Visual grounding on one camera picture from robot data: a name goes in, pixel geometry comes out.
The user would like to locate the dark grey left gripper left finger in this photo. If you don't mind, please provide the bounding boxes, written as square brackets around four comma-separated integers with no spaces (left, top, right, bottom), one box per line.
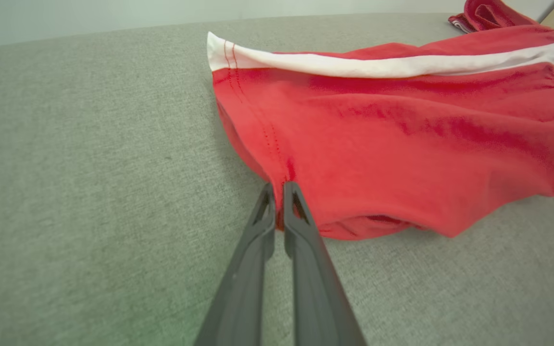
[194,183,277,346]

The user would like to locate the red white jersey shirt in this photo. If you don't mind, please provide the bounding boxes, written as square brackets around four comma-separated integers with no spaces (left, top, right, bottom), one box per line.
[448,0,540,34]

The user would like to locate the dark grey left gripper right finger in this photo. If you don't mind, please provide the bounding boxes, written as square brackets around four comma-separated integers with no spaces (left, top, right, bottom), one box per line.
[284,181,366,346]

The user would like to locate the red white jersey shorts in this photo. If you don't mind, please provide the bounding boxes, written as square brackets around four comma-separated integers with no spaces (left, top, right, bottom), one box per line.
[206,24,554,241]

